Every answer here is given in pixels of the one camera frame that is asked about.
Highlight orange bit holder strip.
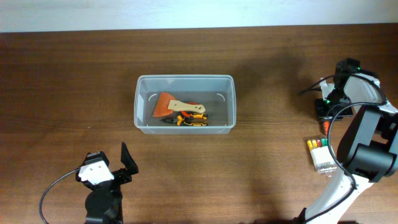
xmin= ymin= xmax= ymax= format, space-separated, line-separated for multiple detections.
xmin=322 ymin=121 xmax=330 ymax=135

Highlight clear box of bits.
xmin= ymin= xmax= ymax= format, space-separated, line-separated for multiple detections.
xmin=307 ymin=138 xmax=337 ymax=177

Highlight orange black long-nose pliers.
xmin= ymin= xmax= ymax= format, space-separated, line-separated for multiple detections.
xmin=161 ymin=112 xmax=208 ymax=126

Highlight orange scraper wooden handle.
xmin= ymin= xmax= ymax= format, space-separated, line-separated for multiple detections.
xmin=152 ymin=92 xmax=206 ymax=118

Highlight red handled side cutters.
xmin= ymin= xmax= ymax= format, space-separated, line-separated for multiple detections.
xmin=181 ymin=102 xmax=197 ymax=117

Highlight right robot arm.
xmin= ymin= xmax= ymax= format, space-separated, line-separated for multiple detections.
xmin=294 ymin=58 xmax=397 ymax=223

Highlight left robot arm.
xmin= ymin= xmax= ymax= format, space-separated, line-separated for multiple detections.
xmin=75 ymin=142 xmax=139 ymax=224

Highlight clear plastic container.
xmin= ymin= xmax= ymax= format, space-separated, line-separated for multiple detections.
xmin=134 ymin=75 xmax=236 ymax=134

